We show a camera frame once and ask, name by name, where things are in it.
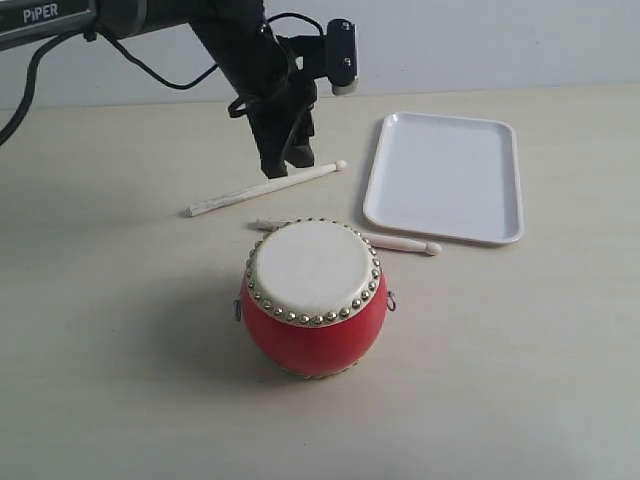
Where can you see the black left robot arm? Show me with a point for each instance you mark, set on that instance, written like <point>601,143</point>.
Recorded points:
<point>236,34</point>

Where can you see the white wooden drumstick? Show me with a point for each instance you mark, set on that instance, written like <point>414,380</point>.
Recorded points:
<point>378,241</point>
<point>270,186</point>

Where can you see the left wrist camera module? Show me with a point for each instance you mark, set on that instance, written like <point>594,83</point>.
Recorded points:
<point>332,55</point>

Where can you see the white rectangular plastic tray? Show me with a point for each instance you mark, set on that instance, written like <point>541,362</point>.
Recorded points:
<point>446,176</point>

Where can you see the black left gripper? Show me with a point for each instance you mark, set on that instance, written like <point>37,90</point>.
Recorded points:
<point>280,119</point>

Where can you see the small red drum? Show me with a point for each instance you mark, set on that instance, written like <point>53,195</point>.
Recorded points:
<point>314,296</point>

